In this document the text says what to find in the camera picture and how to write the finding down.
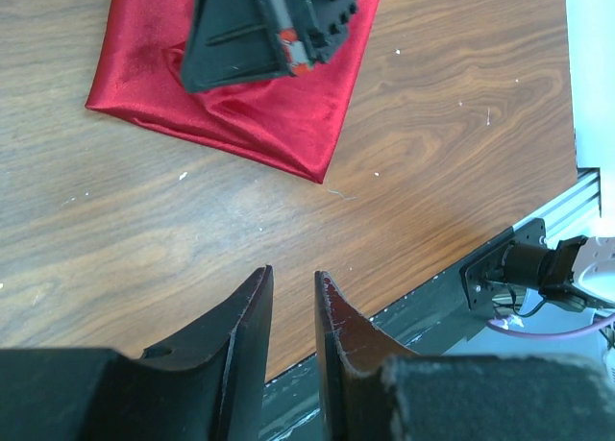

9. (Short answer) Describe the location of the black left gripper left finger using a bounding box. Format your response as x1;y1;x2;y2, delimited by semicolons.
1;266;274;440

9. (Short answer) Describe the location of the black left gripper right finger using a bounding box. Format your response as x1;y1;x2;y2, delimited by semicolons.
314;272;614;440

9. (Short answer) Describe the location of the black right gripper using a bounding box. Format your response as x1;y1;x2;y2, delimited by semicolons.
180;0;359;93

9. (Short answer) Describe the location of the red cloth napkin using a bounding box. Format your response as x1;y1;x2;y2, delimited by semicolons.
86;0;380;184

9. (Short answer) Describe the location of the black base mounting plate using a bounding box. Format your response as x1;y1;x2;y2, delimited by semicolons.
258;218;546;440

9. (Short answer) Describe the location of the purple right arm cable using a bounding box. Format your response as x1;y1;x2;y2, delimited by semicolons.
488;310;615;340

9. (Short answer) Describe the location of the aluminium frame rail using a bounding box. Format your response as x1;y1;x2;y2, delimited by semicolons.
513;169;601;245

